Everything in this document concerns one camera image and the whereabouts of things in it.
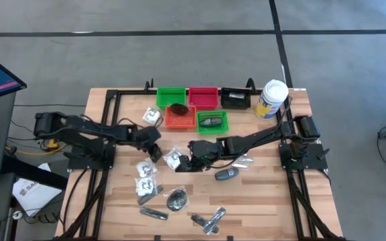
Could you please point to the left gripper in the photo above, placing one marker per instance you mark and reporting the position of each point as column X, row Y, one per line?
column 149, row 137

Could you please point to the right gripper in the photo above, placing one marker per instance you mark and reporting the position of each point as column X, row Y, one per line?
column 204, row 152

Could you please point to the bagged black round hairbrush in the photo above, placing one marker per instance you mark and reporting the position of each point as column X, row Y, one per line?
column 179, row 109
column 177, row 199

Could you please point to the dark grey roll-on deodorant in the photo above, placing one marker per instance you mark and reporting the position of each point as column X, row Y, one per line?
column 226, row 174
column 210, row 122

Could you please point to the bagged black comb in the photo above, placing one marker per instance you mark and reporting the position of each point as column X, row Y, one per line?
column 198, row 219
column 153, row 213
column 146, row 200
column 217, row 216

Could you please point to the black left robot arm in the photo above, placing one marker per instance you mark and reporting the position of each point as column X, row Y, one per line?
column 85, row 127

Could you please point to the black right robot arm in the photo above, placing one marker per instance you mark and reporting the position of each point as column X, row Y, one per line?
column 263, row 139

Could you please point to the orange plastic basket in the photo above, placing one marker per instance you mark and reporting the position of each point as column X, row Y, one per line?
column 180, row 122

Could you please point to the green plastic basket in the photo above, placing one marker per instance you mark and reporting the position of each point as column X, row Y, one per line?
column 224, row 115
column 171, row 97

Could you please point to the red plastic basket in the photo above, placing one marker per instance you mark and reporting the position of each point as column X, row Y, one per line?
column 203, row 98

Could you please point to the black plastic basket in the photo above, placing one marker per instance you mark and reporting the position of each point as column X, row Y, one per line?
column 226, row 100

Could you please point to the black table edge clamp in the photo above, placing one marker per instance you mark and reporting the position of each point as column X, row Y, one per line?
column 157, row 238
column 230, row 238

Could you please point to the Lysol wipes canister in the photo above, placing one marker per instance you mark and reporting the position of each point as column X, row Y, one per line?
column 271, row 98

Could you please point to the black desk foot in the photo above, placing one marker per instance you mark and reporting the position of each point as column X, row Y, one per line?
column 39, row 175

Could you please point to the white printed paper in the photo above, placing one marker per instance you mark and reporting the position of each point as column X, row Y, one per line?
column 35, row 192

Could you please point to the white tape roll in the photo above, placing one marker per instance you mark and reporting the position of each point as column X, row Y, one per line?
column 17, row 215

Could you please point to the black aluminium table frame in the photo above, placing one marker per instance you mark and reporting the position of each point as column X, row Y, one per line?
column 111, row 95

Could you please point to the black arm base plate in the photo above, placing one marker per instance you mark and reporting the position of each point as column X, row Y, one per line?
column 310, row 164
column 75, row 164

